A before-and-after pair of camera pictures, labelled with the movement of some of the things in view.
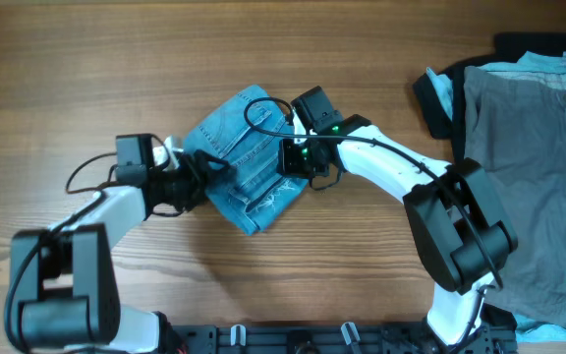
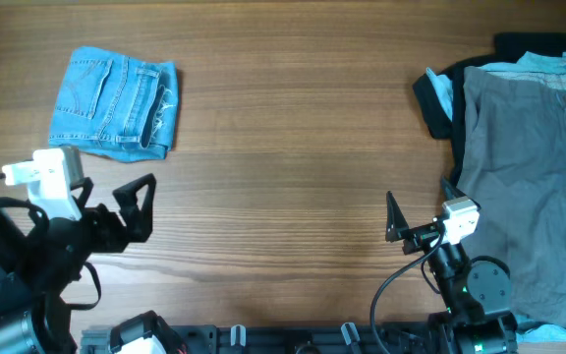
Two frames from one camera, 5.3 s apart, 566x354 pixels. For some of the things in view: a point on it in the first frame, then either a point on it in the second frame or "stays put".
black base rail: x=332 y=339 stays put
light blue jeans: x=246 y=130 -> x=115 y=105
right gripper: x=287 y=164 -> x=397 y=227
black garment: x=508 y=48 stays put
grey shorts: x=536 y=136 stays put
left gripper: x=198 y=184 -> x=138 y=222
